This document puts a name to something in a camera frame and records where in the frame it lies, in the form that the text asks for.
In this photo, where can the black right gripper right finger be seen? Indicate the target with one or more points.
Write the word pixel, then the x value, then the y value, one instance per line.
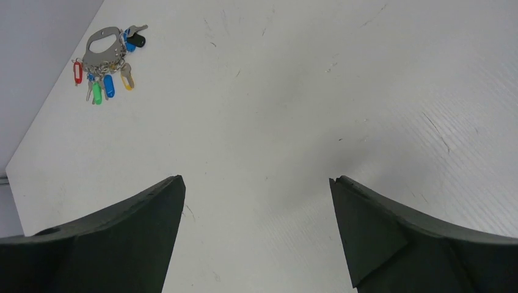
pixel 390 247

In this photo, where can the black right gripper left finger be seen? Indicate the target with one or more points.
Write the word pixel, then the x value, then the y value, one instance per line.
pixel 125 247

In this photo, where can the red key tag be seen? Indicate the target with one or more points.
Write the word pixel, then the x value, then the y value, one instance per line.
pixel 78 71

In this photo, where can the green key tag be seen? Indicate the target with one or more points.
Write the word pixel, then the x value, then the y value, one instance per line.
pixel 97 93

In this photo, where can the blue key tag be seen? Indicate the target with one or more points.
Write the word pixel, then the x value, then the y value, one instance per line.
pixel 108 86

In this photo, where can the yellow key tag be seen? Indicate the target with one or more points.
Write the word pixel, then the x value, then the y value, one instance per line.
pixel 127 80

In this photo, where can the black key fob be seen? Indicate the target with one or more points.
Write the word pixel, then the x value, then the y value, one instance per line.
pixel 136 41

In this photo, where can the silver key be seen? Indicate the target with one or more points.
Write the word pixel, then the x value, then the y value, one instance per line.
pixel 133 29

